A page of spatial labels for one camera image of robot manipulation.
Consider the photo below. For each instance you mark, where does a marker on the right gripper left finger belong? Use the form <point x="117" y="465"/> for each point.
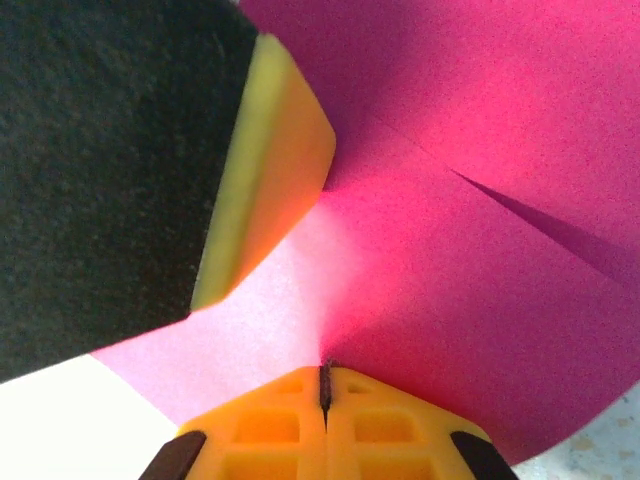
<point x="265" y="435"/>

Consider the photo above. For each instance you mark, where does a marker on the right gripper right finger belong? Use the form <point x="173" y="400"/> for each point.
<point x="390" y="435"/>

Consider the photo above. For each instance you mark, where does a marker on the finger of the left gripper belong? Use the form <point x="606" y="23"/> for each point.
<point x="125" y="150"/>

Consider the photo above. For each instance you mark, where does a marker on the pink paper sheet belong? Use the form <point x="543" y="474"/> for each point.
<point x="450" y="100"/>

